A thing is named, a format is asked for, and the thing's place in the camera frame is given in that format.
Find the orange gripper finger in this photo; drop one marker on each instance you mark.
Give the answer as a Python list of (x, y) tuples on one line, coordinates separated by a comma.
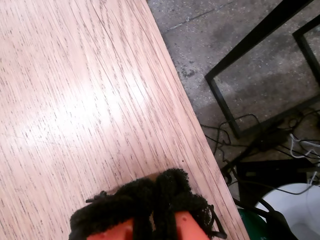
[(112, 207), (180, 195)]

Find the green round container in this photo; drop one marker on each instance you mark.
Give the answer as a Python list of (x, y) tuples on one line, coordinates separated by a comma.
[(250, 225)]

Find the flat black box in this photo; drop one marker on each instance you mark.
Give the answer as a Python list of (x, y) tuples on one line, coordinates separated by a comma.
[(270, 172)]

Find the white round bin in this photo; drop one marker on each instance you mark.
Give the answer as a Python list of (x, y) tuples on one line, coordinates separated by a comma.
[(300, 212)]

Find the large black metal frame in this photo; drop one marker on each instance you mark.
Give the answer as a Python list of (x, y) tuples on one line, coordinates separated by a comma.
[(250, 41)]

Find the small black metal frame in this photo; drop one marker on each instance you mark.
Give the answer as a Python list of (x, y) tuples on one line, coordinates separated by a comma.
[(303, 47)]

